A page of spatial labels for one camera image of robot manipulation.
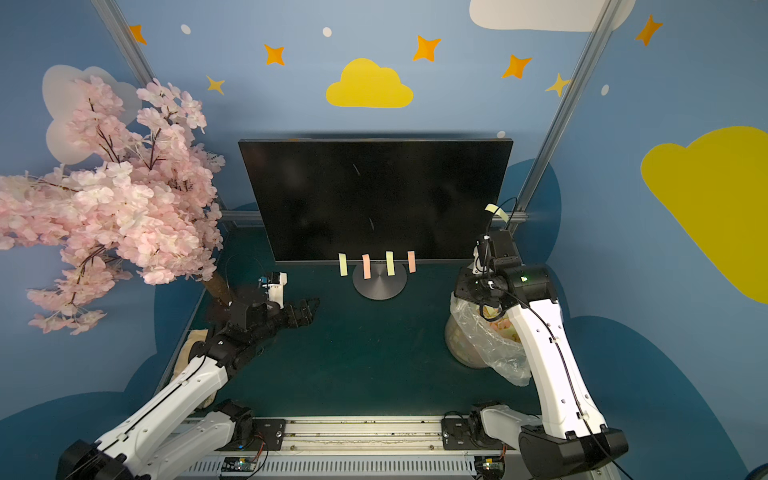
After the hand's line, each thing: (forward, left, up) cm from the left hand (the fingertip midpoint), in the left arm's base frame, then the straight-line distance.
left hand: (308, 296), depth 80 cm
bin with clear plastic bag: (-15, -43, +7) cm, 46 cm away
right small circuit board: (-36, -49, -20) cm, 64 cm away
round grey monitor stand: (+16, -20, -19) cm, 32 cm away
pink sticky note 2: (+12, -29, +2) cm, 31 cm away
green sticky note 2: (+10, -22, +3) cm, 25 cm away
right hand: (-1, -41, +10) cm, 42 cm away
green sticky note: (+10, -9, +1) cm, 14 cm away
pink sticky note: (+10, -15, +2) cm, 18 cm away
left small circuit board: (-37, +14, -19) cm, 43 cm away
